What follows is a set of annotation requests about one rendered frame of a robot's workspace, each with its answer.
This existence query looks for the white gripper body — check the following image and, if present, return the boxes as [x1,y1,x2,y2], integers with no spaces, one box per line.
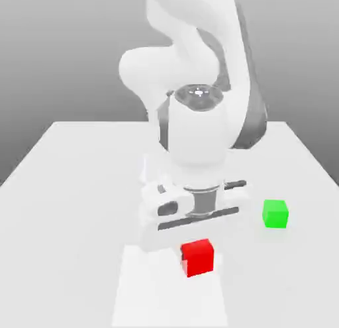
[140,205,249,252]

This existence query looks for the small red cube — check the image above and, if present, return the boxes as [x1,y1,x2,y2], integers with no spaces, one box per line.
[180,238,215,278]

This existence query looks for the small green cube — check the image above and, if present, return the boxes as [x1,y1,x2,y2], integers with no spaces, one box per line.
[262,199,289,229]

